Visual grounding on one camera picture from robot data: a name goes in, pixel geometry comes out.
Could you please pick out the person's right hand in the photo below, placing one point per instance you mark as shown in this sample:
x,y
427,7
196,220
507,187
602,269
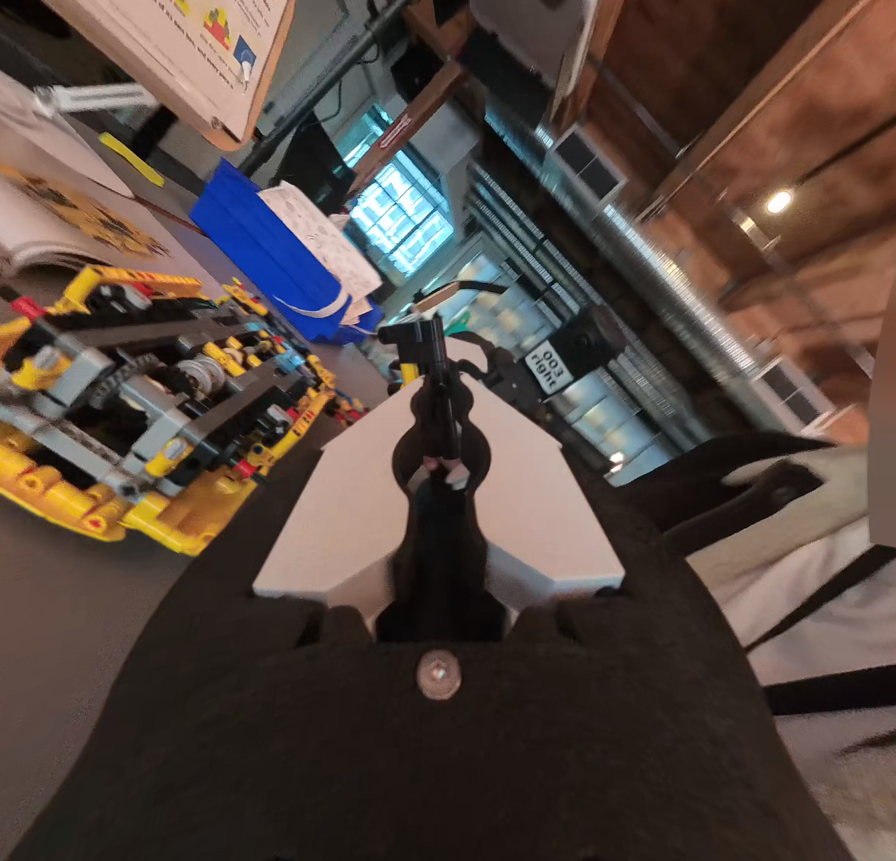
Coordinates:
x,y
441,465

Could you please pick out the grey desk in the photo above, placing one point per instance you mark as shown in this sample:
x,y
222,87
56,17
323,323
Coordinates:
x,y
70,630

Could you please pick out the beige rounded board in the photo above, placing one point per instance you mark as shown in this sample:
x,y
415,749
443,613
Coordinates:
x,y
273,69

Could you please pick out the light grey hoodie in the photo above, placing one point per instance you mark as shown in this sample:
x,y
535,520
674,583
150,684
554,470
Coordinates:
x,y
826,630

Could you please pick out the black pipe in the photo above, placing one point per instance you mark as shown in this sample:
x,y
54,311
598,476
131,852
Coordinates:
x,y
329,69

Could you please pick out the wooden post with red sign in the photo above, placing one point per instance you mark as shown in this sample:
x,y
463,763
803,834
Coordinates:
x,y
413,122

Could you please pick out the yellow brick car model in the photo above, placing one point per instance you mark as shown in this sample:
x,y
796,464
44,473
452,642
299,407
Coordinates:
x,y
175,399

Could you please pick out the black fleece-lined jacket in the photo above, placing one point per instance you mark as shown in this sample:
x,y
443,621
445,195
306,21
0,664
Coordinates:
x,y
700,483

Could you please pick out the printed instruction sheet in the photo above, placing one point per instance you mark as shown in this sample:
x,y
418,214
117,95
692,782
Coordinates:
x,y
175,13

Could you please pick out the silver ventilation duct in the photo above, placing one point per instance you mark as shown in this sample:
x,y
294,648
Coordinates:
x,y
665,280

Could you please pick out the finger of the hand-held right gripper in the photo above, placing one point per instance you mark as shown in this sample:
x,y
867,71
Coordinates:
x,y
402,387
469,353

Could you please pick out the round ceiling lamp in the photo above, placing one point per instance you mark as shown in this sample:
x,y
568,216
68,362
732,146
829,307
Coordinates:
x,y
778,201

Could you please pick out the blue plastic bin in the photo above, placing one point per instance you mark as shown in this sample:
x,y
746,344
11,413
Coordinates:
x,y
266,244

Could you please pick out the black monitor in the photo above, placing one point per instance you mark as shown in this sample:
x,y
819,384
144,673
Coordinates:
x,y
315,160

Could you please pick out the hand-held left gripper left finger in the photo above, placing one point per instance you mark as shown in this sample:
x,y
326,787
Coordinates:
x,y
329,525

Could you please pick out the printed white paper bag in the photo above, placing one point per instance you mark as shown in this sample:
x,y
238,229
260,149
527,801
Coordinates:
x,y
329,237

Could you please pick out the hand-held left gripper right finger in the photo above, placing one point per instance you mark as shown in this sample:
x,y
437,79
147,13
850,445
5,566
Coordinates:
x,y
553,518

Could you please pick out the black brick assembly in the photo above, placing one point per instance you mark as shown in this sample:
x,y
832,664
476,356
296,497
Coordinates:
x,y
430,371

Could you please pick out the open instruction booklet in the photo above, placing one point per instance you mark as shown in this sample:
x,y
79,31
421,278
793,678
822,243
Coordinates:
x,y
42,223

